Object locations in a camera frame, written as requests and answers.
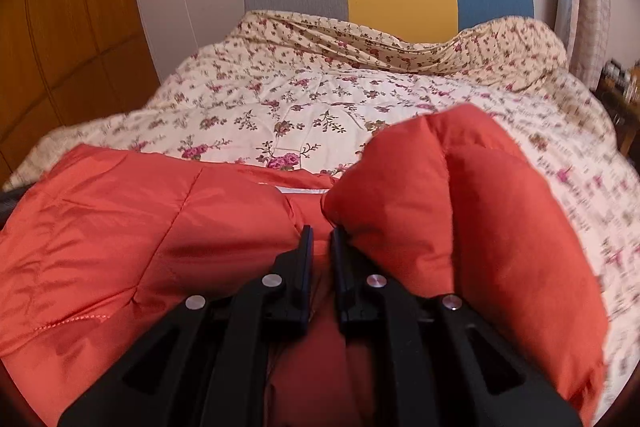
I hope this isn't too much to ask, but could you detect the wooden wardrobe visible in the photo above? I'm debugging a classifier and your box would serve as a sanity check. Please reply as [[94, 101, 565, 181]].
[[0, 0, 161, 188]]

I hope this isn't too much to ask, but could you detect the dark bed frame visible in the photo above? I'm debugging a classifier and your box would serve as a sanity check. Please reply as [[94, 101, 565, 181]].
[[0, 188, 26, 228]]

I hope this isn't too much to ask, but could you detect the floral quilt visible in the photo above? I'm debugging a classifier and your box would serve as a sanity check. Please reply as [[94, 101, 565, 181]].
[[0, 9, 640, 388]]

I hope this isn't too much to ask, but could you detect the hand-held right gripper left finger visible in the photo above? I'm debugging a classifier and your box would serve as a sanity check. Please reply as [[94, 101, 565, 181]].
[[57, 224, 315, 427]]

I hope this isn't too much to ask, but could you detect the cluttered wooden side table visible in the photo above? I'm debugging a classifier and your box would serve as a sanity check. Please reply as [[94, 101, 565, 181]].
[[595, 59, 640, 158]]

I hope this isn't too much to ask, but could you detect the orange quilted jacket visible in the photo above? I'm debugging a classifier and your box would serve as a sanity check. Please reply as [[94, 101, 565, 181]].
[[0, 103, 611, 427]]

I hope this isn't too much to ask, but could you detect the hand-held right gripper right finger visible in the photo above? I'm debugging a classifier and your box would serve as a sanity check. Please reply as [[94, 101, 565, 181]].
[[330, 227, 583, 427]]

